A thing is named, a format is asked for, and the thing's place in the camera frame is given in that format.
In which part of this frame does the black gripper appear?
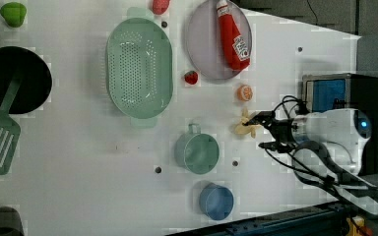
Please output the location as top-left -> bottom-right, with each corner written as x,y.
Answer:
245,111 -> 295,153

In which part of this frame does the peeled banana toy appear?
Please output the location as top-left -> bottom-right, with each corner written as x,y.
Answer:
234,107 -> 260,139

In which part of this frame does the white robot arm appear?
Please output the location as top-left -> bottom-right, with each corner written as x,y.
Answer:
242,108 -> 378,218

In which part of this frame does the orange slice toy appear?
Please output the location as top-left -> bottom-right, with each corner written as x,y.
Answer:
236,85 -> 253,101

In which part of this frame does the blue plastic cup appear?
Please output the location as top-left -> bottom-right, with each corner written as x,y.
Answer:
198,183 -> 234,220

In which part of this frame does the red ketchup bottle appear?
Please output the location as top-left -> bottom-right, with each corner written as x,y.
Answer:
217,0 -> 250,71

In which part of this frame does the red strawberry toy near plate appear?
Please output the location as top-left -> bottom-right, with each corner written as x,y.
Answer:
184,71 -> 199,86

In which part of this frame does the lilac round plate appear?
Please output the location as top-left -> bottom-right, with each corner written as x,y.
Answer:
185,0 -> 252,81

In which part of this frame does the green perforated colander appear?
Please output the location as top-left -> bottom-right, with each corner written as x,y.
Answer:
106,7 -> 173,129

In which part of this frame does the red strawberry toy at edge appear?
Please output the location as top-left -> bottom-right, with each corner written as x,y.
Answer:
152,0 -> 170,15

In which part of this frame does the green slotted spatula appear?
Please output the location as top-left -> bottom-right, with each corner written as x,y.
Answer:
0,69 -> 23,175

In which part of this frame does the black frying pan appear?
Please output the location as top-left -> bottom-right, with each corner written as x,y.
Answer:
0,45 -> 53,115

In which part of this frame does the dark round object lower left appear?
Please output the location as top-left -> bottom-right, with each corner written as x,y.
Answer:
0,206 -> 25,236

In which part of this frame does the green pepper toy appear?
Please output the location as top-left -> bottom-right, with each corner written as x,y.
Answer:
0,2 -> 27,28

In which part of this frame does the green mug with handle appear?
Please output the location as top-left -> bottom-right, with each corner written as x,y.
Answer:
174,123 -> 220,175

